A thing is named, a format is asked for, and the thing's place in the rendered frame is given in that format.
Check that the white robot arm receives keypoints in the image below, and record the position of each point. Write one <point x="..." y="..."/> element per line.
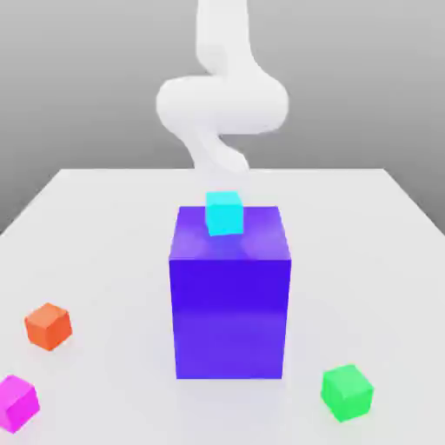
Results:
<point x="222" y="104"/>

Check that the small cyan cube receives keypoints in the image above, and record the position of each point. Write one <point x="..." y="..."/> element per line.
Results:
<point x="224" y="213"/>

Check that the small orange cube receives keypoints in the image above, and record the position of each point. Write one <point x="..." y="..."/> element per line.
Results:
<point x="48" y="326"/>

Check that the small green cube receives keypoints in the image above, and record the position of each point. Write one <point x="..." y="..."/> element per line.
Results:
<point x="347" y="393"/>

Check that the small magenta cube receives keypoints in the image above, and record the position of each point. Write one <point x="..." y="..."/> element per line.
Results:
<point x="15" y="403"/>

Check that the large purple box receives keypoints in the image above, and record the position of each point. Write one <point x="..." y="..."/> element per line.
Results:
<point x="229" y="313"/>

